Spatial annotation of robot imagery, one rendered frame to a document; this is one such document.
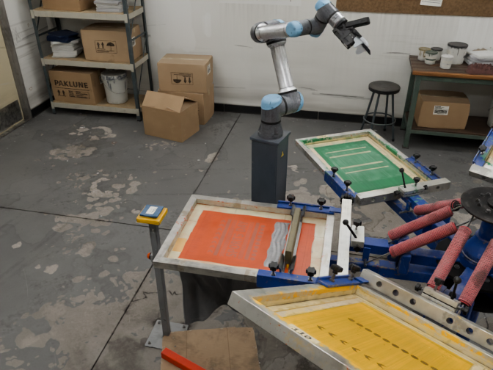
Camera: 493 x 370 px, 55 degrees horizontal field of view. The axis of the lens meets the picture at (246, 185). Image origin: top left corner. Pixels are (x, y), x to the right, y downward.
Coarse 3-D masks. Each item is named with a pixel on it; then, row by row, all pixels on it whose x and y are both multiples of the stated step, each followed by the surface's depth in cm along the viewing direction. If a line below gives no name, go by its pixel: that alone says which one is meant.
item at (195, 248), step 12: (192, 240) 236; (204, 240) 236; (192, 252) 228; (204, 252) 228; (264, 252) 228; (300, 252) 228; (228, 264) 220; (240, 264) 220; (252, 264) 220; (300, 264) 220
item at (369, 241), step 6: (366, 240) 222; (372, 240) 222; (378, 240) 222; (384, 240) 222; (366, 246) 219; (372, 246) 219; (378, 246) 218; (384, 246) 218; (360, 252) 222; (372, 252) 220; (378, 252) 220; (384, 252) 219
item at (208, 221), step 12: (204, 216) 253; (216, 216) 253; (228, 216) 253; (240, 216) 253; (252, 216) 253; (204, 228) 244; (216, 228) 244; (288, 228) 244; (312, 228) 244; (264, 240) 236; (300, 240) 236; (312, 240) 236
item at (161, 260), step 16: (192, 208) 256; (240, 208) 259; (256, 208) 257; (272, 208) 254; (176, 224) 241; (176, 240) 235; (160, 256) 220; (192, 272) 215; (208, 272) 213; (224, 272) 211; (240, 272) 210; (256, 272) 210; (320, 272) 210
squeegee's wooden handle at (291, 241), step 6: (300, 210) 240; (294, 216) 235; (300, 216) 243; (294, 222) 230; (294, 228) 226; (294, 234) 222; (288, 240) 219; (294, 240) 221; (288, 246) 215; (294, 246) 225; (288, 252) 212; (288, 258) 214
